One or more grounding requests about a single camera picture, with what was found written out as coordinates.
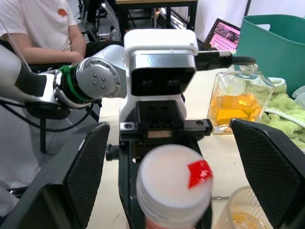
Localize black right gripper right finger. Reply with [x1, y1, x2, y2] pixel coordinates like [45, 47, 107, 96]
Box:
[230, 118, 305, 229]

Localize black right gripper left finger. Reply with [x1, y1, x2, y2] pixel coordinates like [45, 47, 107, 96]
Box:
[0, 121, 111, 229]

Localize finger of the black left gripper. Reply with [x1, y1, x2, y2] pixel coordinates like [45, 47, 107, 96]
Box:
[188, 138, 214, 229]
[118, 140, 146, 229]

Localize pink juice bottle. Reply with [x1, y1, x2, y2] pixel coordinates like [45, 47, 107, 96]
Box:
[143, 213, 200, 229]

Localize white juice bottle cap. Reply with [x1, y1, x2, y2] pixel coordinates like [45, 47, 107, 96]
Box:
[135, 144, 214, 222]

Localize ribbed clear drinking glass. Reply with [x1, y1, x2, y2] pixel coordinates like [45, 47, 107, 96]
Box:
[213, 186, 275, 229]

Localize square glass bottle orange liquid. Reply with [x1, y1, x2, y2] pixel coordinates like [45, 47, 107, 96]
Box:
[206, 63, 275, 136]

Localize light green towel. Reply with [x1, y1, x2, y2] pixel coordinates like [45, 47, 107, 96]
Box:
[245, 77, 305, 153]

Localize clear plastic container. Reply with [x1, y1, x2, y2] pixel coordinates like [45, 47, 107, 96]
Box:
[291, 85, 305, 106]

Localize green zip tie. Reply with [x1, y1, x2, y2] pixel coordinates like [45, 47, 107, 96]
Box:
[59, 65, 96, 104]

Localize open black laptop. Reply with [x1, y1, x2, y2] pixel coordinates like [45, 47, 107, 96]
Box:
[203, 18, 242, 52]

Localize teal plastic basket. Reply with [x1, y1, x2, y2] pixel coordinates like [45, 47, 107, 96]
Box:
[235, 14, 305, 96]

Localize person in white shirt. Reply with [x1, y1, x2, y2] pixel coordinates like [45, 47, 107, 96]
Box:
[0, 0, 87, 67]

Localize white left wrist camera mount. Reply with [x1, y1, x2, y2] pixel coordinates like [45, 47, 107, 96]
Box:
[118, 29, 199, 120]

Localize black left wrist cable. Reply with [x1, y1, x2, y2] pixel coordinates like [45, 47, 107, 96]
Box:
[195, 50, 257, 72]

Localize black metal frame table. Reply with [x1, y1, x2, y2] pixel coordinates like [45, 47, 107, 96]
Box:
[115, 0, 199, 46]

